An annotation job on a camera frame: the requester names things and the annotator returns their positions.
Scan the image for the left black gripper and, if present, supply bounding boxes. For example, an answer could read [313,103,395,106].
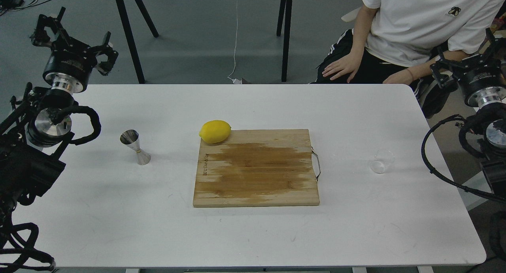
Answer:
[30,7,119,93]

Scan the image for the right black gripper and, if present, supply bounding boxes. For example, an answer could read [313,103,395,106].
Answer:
[430,28,506,107]

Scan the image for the steel double jigger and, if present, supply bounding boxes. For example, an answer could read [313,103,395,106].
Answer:
[120,129,151,165]

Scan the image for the small clear glass cup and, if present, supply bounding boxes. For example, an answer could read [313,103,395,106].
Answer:
[369,149,395,174]

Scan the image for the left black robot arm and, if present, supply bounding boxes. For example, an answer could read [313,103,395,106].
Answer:
[0,7,119,273]

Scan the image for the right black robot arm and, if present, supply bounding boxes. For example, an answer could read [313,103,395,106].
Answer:
[419,28,506,203]

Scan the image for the person's left hand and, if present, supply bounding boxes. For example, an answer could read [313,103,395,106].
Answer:
[382,69,415,85]

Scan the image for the person's right hand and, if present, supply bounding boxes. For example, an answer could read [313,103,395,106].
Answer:
[322,53,362,83]

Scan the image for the seated person white shirt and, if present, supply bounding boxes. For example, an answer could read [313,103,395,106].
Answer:
[315,0,505,99]

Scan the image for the yellow lemon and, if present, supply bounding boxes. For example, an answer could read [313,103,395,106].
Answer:
[199,120,231,144]

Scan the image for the wooden cutting board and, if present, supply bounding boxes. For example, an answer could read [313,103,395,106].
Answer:
[192,129,320,208]

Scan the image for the white hanging cable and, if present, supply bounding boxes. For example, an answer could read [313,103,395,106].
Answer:
[227,0,242,84]

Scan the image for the black metal table frame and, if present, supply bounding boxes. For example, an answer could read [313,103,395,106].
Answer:
[89,0,304,84]

